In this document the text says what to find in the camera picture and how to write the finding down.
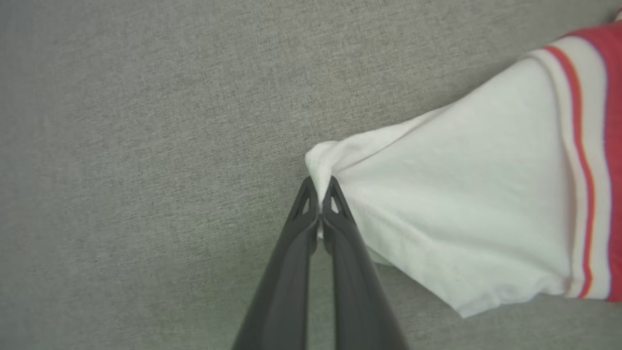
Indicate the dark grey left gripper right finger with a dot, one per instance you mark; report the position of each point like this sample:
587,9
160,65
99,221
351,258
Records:
357,287

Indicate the grey fabric sofa cushion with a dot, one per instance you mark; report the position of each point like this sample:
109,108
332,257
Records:
146,146

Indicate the red and white jersey shirt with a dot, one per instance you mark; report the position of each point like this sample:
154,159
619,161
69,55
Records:
466,194

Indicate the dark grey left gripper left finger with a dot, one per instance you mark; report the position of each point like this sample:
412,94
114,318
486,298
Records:
286,282

